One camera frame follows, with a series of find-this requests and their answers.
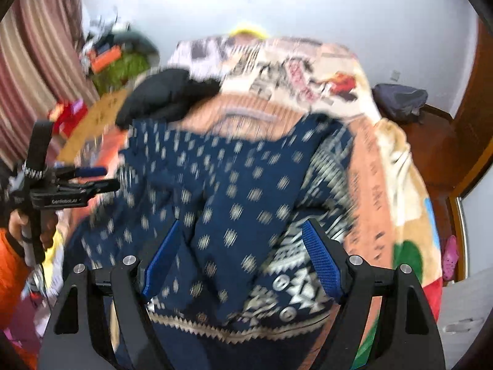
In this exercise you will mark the grey backpack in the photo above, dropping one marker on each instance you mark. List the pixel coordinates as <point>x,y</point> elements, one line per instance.
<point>400,102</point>

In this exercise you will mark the green patterned cloth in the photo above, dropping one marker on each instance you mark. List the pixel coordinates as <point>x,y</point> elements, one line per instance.
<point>123,71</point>

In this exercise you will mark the black cloth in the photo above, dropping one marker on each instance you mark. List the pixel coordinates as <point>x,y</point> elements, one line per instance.
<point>161,92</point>

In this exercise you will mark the orange box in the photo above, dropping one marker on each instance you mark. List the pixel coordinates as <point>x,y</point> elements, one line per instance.
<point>106,58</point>

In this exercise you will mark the pink clog shoe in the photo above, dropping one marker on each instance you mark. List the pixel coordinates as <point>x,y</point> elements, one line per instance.
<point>450,256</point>

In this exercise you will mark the white cabinet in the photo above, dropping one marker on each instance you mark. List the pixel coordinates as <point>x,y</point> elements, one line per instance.
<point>460,312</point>

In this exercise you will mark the white wall socket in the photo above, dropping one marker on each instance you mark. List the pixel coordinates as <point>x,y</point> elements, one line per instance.
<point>395,75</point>

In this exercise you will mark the navy patterned hooded sweater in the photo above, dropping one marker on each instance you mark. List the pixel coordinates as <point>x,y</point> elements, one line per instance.
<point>238,185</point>

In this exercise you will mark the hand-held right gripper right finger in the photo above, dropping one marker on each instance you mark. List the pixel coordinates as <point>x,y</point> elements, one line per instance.
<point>321,256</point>

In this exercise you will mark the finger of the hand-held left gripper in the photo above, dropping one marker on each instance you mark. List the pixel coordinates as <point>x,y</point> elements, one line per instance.
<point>90,171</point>
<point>102,187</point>

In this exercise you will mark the wooden door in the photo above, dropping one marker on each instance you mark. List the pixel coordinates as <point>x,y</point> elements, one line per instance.
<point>473,115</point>

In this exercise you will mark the striped curtain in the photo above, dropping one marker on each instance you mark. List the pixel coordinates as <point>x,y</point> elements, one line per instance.
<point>42,65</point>

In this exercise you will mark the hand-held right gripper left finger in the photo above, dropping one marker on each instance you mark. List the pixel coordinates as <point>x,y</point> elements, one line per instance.
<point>163,256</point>

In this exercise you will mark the pile of clutter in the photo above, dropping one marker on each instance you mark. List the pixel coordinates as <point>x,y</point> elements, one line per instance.
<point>102,34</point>

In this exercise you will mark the printed blanket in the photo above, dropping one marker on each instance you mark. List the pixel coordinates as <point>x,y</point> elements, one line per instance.
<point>385,154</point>

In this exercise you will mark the person's left hand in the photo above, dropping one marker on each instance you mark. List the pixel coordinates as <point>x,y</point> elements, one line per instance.
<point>17,227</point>

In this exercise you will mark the red plush toy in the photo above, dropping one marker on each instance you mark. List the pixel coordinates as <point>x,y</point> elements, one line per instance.
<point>67,117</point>

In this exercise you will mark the yellow foam tube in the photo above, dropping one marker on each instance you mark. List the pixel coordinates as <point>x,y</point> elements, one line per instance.
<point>248,30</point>

